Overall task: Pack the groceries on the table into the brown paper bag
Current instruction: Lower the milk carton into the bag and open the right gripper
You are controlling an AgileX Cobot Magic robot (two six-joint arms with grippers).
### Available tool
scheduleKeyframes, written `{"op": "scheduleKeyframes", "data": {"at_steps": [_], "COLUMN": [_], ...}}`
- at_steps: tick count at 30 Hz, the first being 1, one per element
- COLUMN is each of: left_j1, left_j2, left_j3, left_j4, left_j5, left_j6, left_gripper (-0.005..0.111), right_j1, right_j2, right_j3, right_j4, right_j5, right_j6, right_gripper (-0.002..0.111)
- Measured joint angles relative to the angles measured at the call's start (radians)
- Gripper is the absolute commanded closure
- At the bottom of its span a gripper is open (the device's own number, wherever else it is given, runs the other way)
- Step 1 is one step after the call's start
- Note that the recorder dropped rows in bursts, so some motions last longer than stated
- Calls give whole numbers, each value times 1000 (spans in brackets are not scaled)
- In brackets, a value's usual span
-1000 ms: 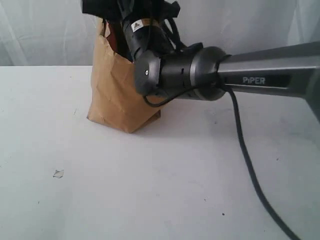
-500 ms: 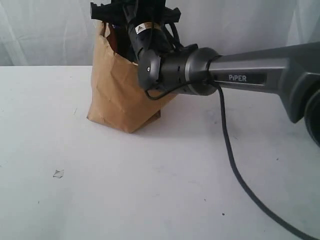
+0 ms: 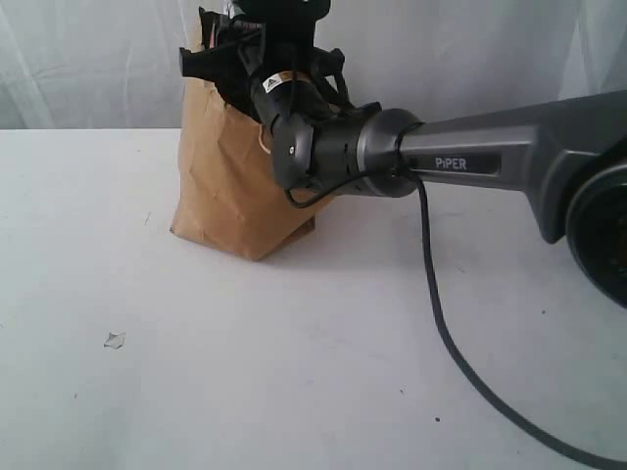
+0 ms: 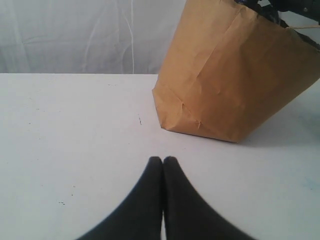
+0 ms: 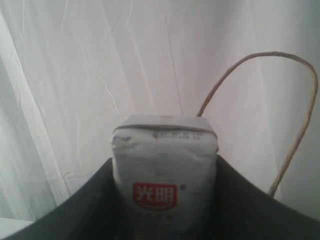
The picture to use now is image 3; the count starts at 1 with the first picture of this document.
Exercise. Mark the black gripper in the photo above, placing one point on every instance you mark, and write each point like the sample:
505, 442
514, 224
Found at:
261, 61

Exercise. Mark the brown paper bag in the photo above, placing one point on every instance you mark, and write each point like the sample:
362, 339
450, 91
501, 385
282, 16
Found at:
228, 199

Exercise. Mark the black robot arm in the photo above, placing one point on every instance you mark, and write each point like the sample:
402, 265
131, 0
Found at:
567, 157

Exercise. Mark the white backdrop curtain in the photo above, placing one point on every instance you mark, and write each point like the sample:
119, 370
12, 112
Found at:
114, 64

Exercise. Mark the small clear plastic scrap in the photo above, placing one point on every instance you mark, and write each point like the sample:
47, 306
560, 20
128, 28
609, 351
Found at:
114, 341

